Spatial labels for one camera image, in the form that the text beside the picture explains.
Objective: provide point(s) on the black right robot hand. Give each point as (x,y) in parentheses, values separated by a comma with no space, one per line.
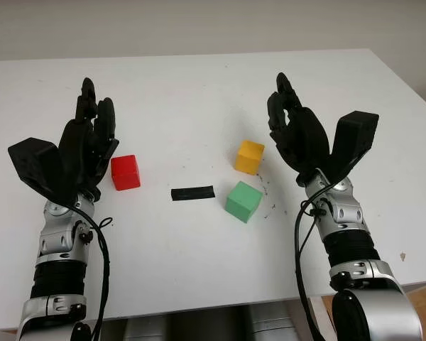
(305,142)

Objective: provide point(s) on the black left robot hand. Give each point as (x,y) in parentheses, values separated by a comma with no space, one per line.
(78,149)

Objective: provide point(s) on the red cube block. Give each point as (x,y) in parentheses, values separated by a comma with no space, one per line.
(125,174)

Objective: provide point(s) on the yellow cube block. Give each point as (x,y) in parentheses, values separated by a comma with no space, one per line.
(249,158)

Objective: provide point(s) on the green cube block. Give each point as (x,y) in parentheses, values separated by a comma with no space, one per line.
(243,202)

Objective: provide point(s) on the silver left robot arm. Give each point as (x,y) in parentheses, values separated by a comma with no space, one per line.
(57,241)

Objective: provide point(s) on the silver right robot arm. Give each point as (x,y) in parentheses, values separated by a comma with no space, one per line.
(344,213)

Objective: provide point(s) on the black tape strip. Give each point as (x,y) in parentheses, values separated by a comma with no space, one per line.
(192,193)

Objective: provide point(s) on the small tan scrap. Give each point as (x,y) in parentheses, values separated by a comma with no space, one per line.
(403,256)

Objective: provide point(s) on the grey robot torso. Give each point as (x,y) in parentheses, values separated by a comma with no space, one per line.
(213,325)

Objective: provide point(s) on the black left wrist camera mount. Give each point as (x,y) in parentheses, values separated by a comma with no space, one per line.
(35,160)

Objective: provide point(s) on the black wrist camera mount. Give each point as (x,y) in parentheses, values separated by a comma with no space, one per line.
(355,135)
(35,160)

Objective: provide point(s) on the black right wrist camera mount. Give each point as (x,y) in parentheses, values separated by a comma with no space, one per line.
(355,135)

